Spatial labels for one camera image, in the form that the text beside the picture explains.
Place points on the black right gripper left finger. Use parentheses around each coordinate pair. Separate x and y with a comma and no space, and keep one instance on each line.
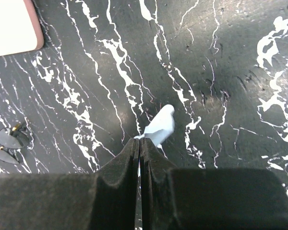
(105,200)

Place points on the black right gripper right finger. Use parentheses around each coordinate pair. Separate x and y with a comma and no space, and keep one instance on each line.
(208,199)

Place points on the light blue cleaning cloth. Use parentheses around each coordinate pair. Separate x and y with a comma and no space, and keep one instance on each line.
(161,127)

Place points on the pink glasses case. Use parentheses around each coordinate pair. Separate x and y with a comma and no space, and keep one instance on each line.
(20,29)

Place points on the black sunglasses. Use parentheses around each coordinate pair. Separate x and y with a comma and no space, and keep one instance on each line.
(13,139)

